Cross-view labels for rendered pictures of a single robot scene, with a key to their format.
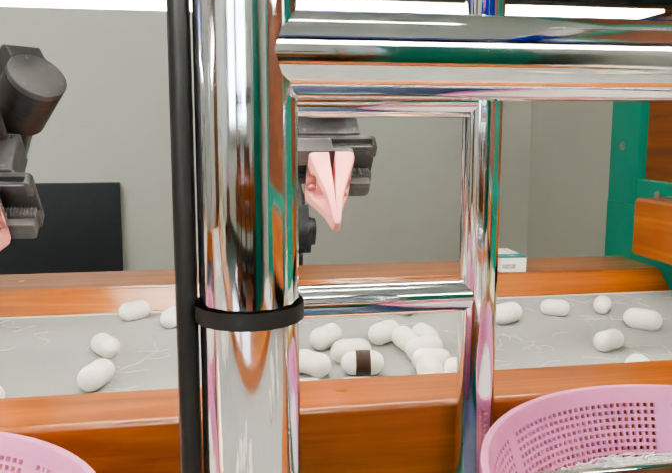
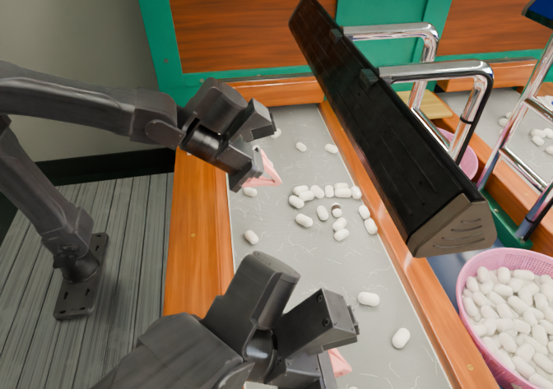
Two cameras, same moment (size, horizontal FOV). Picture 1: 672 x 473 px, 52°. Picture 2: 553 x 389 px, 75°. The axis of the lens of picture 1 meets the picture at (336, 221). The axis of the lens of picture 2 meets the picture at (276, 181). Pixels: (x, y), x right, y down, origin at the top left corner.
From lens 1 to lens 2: 0.93 m
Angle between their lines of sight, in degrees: 85
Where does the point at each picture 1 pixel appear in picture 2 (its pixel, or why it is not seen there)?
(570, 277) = not seen: hidden behind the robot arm
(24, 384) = (370, 336)
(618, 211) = (171, 92)
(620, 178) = (168, 76)
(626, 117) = (164, 45)
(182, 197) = not seen: outside the picture
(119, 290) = not seen: hidden behind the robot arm
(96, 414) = (428, 275)
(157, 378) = (352, 280)
